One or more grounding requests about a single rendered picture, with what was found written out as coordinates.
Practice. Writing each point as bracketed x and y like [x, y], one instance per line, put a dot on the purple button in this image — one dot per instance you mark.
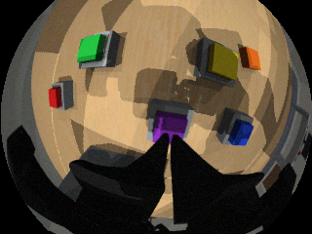
[170, 117]

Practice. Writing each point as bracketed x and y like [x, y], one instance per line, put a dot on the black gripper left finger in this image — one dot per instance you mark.
[141, 183]

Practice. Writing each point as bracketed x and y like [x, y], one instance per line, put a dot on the yellow button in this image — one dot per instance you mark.
[216, 62]

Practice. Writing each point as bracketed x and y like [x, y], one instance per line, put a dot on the green button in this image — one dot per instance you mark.
[99, 50]

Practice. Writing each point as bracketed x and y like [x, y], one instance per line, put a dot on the red button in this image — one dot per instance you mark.
[61, 95]

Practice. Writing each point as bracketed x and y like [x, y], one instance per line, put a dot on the small orange block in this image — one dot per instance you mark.
[250, 58]

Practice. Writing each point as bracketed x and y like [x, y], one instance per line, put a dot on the blue button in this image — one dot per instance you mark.
[236, 127]

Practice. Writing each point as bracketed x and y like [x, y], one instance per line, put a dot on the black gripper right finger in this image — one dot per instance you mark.
[197, 185]

